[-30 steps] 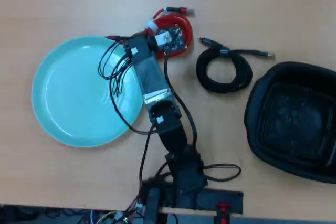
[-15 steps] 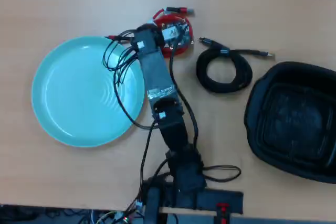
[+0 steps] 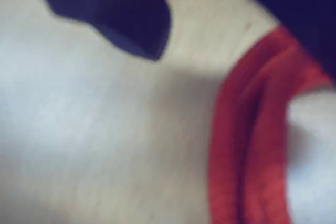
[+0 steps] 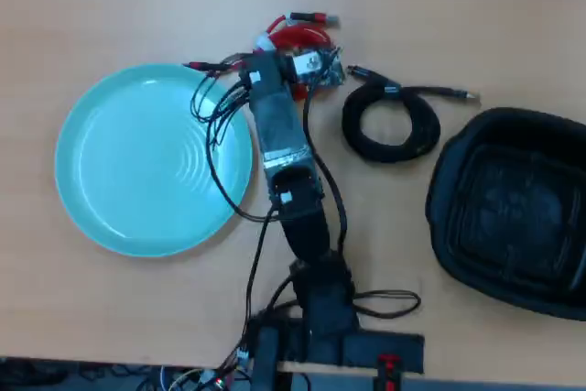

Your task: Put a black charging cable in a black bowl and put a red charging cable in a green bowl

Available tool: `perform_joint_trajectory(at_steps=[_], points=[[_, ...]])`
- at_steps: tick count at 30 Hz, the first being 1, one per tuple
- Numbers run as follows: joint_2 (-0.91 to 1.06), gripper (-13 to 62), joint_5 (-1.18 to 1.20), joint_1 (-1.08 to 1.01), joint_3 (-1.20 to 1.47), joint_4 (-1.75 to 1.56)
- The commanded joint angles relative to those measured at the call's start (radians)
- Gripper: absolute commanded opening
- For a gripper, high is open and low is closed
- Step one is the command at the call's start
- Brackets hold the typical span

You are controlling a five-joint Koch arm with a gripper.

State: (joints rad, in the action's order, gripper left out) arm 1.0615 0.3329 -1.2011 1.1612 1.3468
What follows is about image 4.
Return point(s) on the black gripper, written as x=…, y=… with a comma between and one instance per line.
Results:
x=268, y=77

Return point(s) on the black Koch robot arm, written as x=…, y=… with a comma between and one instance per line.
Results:
x=293, y=171

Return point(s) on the green round bowl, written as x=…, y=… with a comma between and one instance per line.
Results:
x=137, y=166

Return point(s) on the black table clamp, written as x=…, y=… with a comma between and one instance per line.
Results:
x=265, y=359

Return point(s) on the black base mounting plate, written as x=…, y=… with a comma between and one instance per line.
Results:
x=375, y=352

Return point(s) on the red and black clamp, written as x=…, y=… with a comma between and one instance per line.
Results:
x=389, y=370

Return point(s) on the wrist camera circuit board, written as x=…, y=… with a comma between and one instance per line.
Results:
x=320, y=68

